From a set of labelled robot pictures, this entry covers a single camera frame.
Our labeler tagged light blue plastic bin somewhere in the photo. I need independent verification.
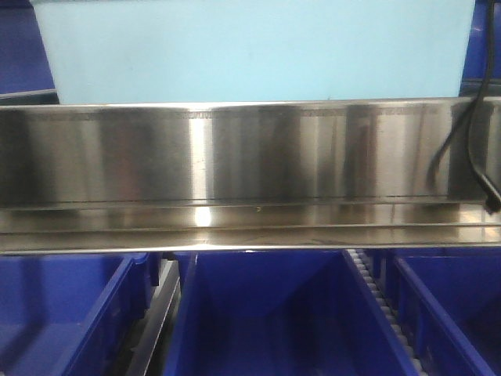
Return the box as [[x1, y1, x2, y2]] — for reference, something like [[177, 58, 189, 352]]
[[32, 1, 474, 104]]

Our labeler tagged dark blue bin lower middle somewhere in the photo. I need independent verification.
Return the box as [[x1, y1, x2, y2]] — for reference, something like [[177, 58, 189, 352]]
[[164, 251, 416, 375]]

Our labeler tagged dark blue bin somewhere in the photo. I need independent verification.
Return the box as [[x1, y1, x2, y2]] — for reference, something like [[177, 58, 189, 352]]
[[164, 251, 416, 375], [385, 254, 501, 376], [463, 1, 500, 80], [1, 253, 160, 375], [1, 1, 55, 95]]

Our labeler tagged dark blue bin lower right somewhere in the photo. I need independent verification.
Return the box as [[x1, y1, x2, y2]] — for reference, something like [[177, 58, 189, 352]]
[[385, 254, 501, 376]]

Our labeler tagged dark blue bin lower left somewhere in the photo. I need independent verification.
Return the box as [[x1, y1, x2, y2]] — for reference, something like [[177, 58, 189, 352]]
[[1, 253, 160, 375]]

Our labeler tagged white roller track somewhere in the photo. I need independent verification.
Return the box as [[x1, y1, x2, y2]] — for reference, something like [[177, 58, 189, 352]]
[[348, 249, 427, 375]]

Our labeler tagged dark blue bin upper left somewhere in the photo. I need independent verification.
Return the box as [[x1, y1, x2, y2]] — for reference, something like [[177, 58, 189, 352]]
[[1, 1, 55, 95]]

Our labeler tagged dark blue bin upper right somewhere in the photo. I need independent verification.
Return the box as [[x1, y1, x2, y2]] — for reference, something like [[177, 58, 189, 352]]
[[463, 1, 500, 80]]

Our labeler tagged stainless steel shelf front rail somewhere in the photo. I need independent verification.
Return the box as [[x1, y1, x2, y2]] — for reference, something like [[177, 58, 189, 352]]
[[1, 97, 500, 255]]

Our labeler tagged metal shelf divider rail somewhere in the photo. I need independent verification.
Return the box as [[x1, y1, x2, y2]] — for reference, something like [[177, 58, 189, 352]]
[[111, 260, 181, 375]]

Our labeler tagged black cable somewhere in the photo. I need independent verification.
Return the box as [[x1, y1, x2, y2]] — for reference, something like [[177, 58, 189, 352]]
[[467, 0, 501, 212]]

